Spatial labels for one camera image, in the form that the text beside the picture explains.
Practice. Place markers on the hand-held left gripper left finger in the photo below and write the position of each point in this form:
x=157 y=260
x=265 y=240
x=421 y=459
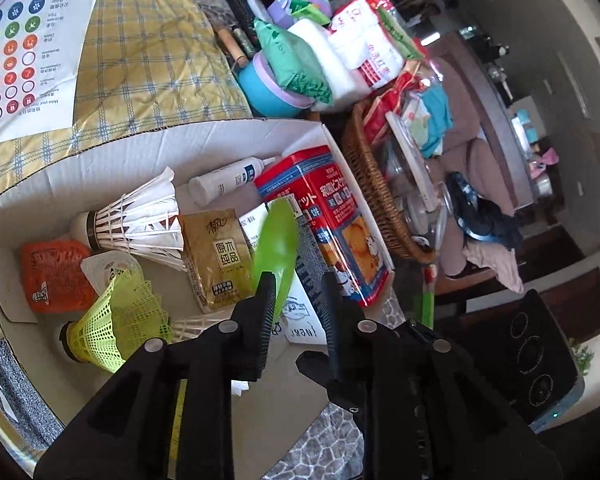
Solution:
x=262 y=310

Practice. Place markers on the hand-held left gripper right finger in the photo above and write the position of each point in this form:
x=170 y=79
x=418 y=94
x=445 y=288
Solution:
x=332 y=320

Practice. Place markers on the blue and white milk carton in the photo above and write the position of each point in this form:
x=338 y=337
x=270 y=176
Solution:
x=309 y=260

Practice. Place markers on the green plastic spoon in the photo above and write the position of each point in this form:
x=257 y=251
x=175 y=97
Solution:
x=275 y=245

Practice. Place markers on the clear jelly cup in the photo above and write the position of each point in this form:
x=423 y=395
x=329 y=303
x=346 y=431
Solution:
x=105 y=267

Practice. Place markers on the white cardboard box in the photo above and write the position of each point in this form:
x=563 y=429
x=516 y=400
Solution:
x=145 y=155

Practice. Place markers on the orange sauce packet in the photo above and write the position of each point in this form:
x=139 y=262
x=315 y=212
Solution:
x=50 y=275

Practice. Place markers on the grey knitted cloth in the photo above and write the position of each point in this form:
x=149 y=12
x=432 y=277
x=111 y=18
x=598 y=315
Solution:
x=10 y=390

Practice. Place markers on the gold tissue pack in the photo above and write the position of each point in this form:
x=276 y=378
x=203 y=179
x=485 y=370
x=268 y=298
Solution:
x=215 y=260

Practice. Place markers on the white feather shuttlecock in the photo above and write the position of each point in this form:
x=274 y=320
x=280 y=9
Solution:
x=135 y=220
x=195 y=327

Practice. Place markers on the green stick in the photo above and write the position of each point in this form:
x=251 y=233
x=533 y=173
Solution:
x=424 y=300

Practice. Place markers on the red biscuit tin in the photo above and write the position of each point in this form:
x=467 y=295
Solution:
x=330 y=200

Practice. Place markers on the white nozzle tube bottle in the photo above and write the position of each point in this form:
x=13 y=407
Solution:
x=220 y=182

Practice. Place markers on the brown wicker basket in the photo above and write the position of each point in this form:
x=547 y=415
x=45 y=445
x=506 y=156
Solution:
x=370 y=185

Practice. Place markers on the yellow plastic shuttlecock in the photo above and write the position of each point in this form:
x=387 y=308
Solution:
x=110 y=325

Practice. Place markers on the pale pink cloth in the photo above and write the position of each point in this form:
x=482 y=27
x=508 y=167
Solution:
x=500 y=265

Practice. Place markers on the dark blue cloth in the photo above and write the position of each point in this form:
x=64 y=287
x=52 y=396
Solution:
x=485 y=215

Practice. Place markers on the black induction cooker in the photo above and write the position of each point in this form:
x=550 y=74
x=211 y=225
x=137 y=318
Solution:
x=535 y=355

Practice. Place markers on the blue bowl with lavender rim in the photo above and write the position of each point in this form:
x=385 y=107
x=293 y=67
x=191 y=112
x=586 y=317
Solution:
x=265 y=90

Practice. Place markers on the red snack packet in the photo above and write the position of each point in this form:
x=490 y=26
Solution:
x=390 y=105

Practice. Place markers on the teal cloth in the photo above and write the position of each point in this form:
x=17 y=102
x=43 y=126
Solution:
x=437 y=115

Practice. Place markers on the plain white soft pack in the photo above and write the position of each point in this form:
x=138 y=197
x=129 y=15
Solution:
x=340 y=80

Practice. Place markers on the brown armchair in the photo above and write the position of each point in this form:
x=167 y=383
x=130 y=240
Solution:
x=485 y=130

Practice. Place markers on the green soft packet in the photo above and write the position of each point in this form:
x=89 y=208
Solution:
x=295 y=60

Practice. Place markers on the small green plant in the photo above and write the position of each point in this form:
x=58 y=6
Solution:
x=582 y=357

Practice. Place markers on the wooden stick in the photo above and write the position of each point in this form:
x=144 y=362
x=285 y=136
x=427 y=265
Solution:
x=230 y=47

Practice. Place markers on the dark green tube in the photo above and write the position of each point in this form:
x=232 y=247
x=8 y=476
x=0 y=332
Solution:
x=246 y=42

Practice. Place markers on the white packet with red print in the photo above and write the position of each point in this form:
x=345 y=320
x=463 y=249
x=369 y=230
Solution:
x=365 y=35

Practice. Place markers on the black remote control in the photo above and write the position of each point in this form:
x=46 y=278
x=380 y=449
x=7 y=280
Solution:
x=242 y=15

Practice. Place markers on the lavender and teal bowl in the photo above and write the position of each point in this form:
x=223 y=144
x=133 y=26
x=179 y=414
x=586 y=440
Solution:
x=300 y=0

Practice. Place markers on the coloured dot chart sheet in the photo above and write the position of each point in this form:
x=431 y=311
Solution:
x=30 y=35

